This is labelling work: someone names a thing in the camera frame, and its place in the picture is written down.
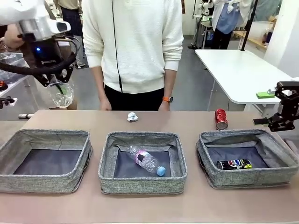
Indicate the grey fabric basket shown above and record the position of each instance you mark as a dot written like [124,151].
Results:
[140,184]
[245,178]
[46,182]

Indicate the white marker pen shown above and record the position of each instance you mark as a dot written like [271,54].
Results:
[25,115]

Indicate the person with plaid shirt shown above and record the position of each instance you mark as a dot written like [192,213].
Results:
[76,16]

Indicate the person in white sweater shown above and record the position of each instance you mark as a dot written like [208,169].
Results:
[135,35]

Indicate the crushed red can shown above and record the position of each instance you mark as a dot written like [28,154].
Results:
[221,119]

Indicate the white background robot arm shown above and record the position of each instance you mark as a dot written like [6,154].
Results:
[205,7]

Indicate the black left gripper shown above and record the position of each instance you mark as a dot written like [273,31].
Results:
[44,50]

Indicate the person's right hand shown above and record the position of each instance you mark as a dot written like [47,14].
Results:
[105,103]

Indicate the person's right forearm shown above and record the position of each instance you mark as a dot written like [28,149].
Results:
[98,81]

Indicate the crushed blue black can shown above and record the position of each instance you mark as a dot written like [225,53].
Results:
[233,164]

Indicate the person's left forearm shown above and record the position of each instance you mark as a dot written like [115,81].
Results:
[169,82]

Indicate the wooden table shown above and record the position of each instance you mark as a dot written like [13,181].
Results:
[254,42]

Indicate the black pole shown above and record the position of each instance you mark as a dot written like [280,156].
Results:
[247,25]

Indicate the purple box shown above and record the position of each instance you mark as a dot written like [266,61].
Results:
[209,35]

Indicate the clear plastic container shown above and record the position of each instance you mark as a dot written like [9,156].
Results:
[61,99]

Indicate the crumpled white paper ball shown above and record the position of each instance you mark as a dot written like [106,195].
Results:
[132,117]

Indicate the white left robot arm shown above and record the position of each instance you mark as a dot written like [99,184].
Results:
[14,9]

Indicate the clear bottle with blue cap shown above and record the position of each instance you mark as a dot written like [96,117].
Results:
[144,159]

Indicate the person's left hand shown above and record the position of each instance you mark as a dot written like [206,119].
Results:
[165,106]

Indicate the clear plastic bags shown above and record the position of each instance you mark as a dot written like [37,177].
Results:
[11,59]

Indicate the black clamp with white tip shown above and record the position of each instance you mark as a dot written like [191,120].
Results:
[7,101]

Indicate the person in blue shirt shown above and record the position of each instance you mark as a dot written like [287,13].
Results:
[225,18]

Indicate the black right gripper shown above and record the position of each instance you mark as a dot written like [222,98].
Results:
[292,109]

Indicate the person in brown shirt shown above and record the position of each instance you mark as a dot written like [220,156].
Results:
[12,37]

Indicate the orange wrist watch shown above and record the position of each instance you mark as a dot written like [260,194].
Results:
[167,99]

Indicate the black trousers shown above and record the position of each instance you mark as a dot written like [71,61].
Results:
[135,100]

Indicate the orange round object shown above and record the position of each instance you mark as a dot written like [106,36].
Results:
[2,85]

